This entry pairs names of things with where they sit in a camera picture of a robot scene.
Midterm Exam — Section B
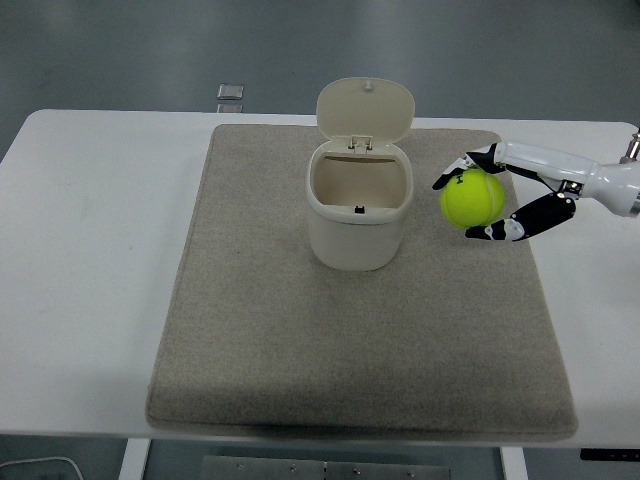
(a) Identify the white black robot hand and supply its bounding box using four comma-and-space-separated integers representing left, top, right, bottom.
432, 141, 640, 244

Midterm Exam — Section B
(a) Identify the yellow tennis ball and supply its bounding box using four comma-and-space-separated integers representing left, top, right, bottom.
439, 168, 506, 231

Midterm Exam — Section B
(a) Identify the cream bin with hinged lid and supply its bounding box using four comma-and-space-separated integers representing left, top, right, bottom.
305, 76, 416, 273

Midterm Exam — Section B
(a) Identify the black table control panel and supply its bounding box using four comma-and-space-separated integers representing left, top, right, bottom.
579, 448, 640, 462

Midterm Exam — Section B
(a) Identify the white table leg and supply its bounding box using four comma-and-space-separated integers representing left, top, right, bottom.
498, 445, 526, 480
118, 438, 151, 480

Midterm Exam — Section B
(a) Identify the grey felt mat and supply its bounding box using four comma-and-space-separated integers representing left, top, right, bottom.
144, 123, 580, 442

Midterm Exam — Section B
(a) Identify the grey metal plate with screws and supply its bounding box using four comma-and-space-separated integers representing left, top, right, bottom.
199, 454, 452, 480

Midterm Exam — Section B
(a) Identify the white cable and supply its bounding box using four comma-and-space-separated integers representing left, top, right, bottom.
0, 456, 85, 480

